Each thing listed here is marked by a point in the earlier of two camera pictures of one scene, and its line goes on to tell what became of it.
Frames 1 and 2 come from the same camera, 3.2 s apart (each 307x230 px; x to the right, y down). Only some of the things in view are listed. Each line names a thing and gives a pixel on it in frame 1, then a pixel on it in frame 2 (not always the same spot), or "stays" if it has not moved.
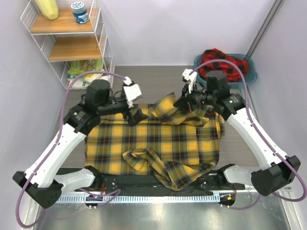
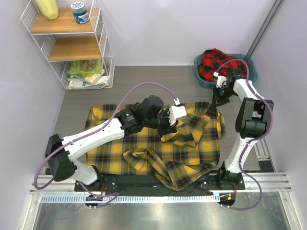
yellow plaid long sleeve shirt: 179,144 stays
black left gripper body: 120,107 -> 161,123
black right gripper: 186,97 -> 217,101
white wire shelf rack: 62,40 stays
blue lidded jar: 81,15 stays
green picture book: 81,66 stays
